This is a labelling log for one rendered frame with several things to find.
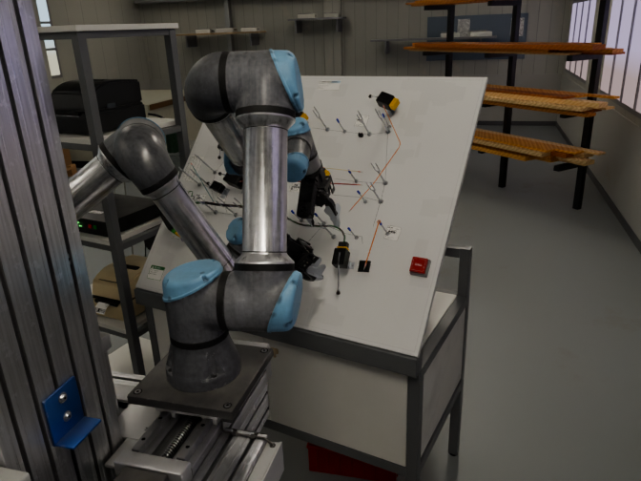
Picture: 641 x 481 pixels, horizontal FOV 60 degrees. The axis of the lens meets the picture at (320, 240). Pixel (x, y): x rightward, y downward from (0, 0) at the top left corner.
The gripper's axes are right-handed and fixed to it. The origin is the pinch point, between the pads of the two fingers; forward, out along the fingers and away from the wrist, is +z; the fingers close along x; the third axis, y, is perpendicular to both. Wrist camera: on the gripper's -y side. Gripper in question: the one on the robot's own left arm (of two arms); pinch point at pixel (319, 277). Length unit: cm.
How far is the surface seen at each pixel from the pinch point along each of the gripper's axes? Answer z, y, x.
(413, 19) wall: 499, 193, 773
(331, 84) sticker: 11, 43, 81
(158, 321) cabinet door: 2, -73, 53
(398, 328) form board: 25.8, 3.1, -15.3
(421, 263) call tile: 24.4, 22.1, -5.0
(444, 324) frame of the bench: 57, 8, -6
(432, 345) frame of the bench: 45.8, 2.9, -15.8
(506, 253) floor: 293, 27, 152
